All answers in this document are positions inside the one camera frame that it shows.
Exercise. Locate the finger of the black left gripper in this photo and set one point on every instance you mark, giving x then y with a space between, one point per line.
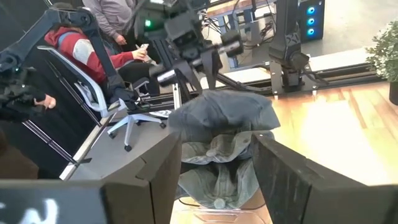
212 68
190 79

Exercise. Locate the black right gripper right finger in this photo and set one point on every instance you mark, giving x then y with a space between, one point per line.
286 186

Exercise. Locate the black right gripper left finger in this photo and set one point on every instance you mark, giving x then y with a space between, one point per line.
155 193

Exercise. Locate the dark grey hat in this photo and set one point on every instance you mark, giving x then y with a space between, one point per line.
224 112

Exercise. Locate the dark green hat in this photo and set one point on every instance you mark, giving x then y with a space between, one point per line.
217 183

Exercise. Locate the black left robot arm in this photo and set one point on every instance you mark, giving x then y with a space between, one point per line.
286 37

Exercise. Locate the person's forearm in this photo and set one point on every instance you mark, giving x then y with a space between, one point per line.
18 96

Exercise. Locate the phone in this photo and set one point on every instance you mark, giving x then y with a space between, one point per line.
144 46

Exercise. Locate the wooden bench blue legs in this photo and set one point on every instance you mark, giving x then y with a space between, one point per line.
230 7

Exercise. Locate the clear plastic bin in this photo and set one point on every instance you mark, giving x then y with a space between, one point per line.
224 216

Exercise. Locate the person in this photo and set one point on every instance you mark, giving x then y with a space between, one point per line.
81 49
109 15

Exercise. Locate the white office chair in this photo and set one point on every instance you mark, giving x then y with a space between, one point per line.
93 93

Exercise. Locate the computer tower blue lights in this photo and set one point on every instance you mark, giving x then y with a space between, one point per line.
311 18

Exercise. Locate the person's hand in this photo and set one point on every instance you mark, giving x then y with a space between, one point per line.
46 101

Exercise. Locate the potted green plant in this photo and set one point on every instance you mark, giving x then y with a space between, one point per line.
385 53

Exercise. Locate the black table frame rail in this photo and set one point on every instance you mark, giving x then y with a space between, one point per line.
342 76

